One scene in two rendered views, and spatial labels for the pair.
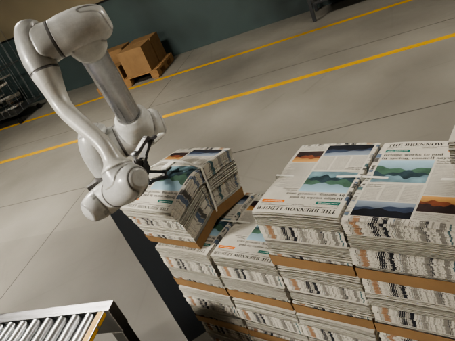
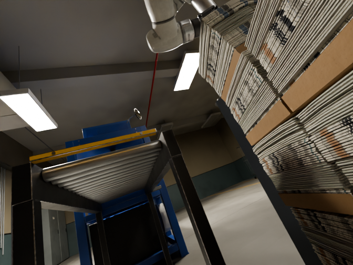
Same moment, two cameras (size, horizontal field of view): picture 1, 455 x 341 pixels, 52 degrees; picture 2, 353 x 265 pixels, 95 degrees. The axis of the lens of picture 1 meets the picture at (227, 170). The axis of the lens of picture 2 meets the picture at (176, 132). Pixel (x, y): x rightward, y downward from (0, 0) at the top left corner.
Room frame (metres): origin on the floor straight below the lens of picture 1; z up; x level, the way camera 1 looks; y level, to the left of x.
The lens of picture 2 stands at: (0.96, 0.13, 0.53)
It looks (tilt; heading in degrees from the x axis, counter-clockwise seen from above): 21 degrees up; 43
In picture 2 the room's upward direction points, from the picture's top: 22 degrees counter-clockwise
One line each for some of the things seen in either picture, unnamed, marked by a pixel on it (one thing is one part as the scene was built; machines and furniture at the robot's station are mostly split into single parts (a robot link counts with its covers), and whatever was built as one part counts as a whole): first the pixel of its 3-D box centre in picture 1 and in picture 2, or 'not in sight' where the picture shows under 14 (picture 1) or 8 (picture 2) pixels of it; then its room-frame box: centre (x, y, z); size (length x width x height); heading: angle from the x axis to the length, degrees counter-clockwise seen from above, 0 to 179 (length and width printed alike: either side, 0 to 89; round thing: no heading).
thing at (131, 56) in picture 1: (130, 63); not in sight; (8.18, 0.77, 0.28); 1.20 x 0.80 x 0.56; 66
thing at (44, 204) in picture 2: not in sight; (80, 201); (1.21, 1.41, 0.74); 1.34 x 0.05 x 0.12; 66
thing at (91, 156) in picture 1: (99, 147); not in sight; (2.01, 0.48, 1.17); 0.18 x 0.16 x 0.22; 95
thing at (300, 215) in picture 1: (326, 203); not in sight; (1.23, -0.25, 0.95); 0.38 x 0.29 x 0.23; 135
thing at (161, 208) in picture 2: not in sight; (132, 231); (1.86, 2.24, 0.38); 0.94 x 0.69 x 0.63; 156
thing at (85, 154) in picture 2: not in sight; (112, 146); (1.86, 2.24, 1.50); 0.94 x 0.68 x 0.10; 156
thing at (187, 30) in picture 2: not in sight; (186, 31); (1.51, 0.35, 1.18); 0.09 x 0.06 x 0.09; 45
